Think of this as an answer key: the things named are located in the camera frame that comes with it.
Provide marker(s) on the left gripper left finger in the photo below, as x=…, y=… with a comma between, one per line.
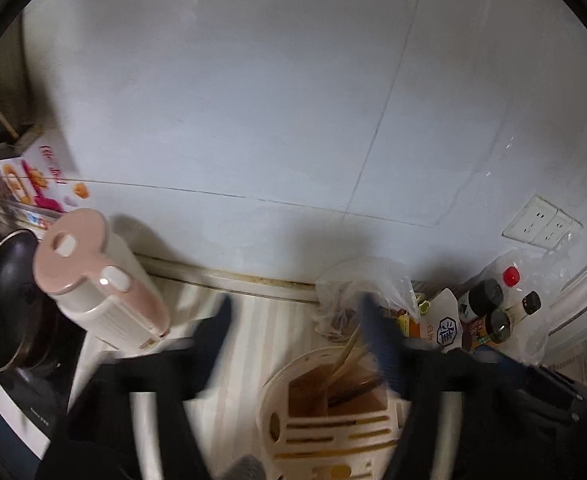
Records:
x=207, y=342

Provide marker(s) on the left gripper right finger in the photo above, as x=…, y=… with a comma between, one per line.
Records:
x=385, y=341

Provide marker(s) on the yellow seasoning box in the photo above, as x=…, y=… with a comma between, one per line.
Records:
x=408, y=326

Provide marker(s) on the orange seasoning box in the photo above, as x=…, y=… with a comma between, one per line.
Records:
x=438, y=321

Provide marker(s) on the striped cat tablecloth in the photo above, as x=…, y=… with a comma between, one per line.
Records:
x=267, y=334

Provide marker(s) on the clear plastic bag left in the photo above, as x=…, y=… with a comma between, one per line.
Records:
x=339, y=289

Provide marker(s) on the clear plastic bag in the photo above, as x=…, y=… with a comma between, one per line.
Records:
x=507, y=306
x=339, y=289

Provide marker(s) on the beige utensil holder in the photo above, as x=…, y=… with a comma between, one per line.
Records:
x=345, y=431

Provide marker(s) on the dark soy sauce bottle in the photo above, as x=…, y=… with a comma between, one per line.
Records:
x=483, y=321

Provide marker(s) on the small black cap bottle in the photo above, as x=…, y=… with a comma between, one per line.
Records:
x=529, y=305

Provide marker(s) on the clear plastic bag right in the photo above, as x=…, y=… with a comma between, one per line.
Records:
x=507, y=306

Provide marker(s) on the grey left slipper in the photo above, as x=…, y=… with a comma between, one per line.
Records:
x=247, y=467

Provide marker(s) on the red cap bottle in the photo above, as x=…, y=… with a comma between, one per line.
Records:
x=511, y=276

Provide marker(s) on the pink white electric kettle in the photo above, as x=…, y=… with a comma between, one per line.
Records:
x=99, y=284

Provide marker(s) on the black induction cooktop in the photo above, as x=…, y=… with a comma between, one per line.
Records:
x=32, y=402

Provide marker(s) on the black frying pan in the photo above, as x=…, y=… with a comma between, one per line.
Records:
x=21, y=301

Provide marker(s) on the white wall socket left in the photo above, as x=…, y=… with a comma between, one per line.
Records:
x=535, y=215

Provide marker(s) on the white wall socket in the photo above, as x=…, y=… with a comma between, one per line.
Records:
x=559, y=226
x=535, y=215

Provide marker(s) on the white wall socket middle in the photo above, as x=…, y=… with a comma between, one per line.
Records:
x=559, y=226

